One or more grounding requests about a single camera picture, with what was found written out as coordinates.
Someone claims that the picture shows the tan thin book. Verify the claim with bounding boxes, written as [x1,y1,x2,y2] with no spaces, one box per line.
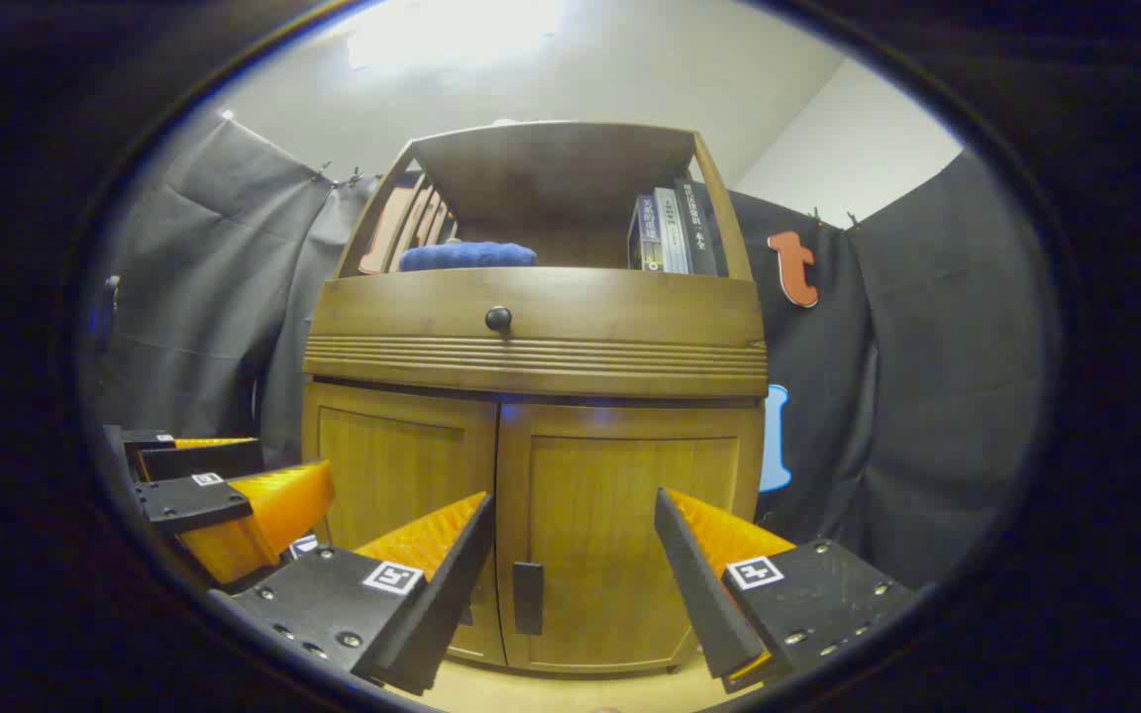
[394,183,438,273]
[420,193,460,249]

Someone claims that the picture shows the black backdrop cloth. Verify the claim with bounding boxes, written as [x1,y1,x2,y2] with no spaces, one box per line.
[95,114,1052,590]

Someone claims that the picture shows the blue cushion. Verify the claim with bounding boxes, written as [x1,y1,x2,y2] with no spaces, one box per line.
[398,241,539,272]

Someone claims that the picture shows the wooden double-door shoe cabinet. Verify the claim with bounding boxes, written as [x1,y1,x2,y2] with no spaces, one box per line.
[301,121,770,676]

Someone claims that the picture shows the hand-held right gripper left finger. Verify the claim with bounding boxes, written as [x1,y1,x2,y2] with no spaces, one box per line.
[209,490,495,696]

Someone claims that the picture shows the wooden drawer with black knob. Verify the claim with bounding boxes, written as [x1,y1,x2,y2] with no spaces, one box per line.
[311,265,766,348]

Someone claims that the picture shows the wooden cabinet door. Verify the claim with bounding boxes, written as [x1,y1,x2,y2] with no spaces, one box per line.
[496,401,765,676]
[301,381,507,666]

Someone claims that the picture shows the dark blue book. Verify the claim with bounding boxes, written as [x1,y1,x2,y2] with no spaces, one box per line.
[627,195,666,271]

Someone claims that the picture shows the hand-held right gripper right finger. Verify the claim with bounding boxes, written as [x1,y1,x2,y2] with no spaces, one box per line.
[654,485,920,694]

